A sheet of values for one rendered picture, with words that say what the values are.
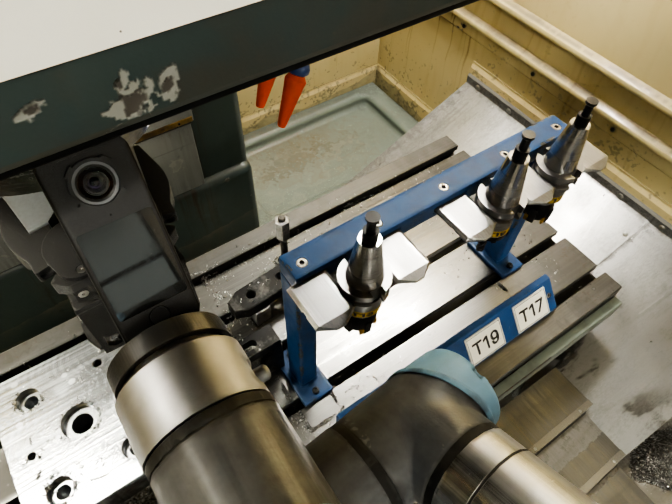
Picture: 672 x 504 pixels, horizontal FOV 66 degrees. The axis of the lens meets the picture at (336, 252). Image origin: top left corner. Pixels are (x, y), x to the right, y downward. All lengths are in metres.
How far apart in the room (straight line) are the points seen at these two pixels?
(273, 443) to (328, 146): 1.45
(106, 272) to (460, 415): 0.24
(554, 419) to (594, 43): 0.76
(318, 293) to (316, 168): 1.04
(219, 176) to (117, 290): 0.90
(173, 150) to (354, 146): 0.76
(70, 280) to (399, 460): 0.23
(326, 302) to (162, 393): 0.33
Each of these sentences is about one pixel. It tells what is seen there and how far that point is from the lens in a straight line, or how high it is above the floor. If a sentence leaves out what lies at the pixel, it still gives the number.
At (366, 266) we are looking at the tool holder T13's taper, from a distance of 0.55.
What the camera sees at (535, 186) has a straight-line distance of 0.74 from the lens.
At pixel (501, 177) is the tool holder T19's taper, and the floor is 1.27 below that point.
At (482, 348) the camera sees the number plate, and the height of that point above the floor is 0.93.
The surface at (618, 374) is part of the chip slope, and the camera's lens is 1.23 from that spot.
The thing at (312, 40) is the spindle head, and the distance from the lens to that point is 0.18.
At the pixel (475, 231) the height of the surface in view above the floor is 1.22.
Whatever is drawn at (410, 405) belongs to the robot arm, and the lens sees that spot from 0.38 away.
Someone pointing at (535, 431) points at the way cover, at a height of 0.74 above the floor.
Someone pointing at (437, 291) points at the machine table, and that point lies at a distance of 0.98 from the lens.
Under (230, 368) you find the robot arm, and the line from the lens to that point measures 0.28.
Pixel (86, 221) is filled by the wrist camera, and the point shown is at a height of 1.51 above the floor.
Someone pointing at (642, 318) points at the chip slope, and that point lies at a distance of 1.26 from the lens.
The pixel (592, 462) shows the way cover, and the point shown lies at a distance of 1.15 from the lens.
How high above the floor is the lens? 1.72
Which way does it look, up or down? 54 degrees down
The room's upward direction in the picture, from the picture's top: 3 degrees clockwise
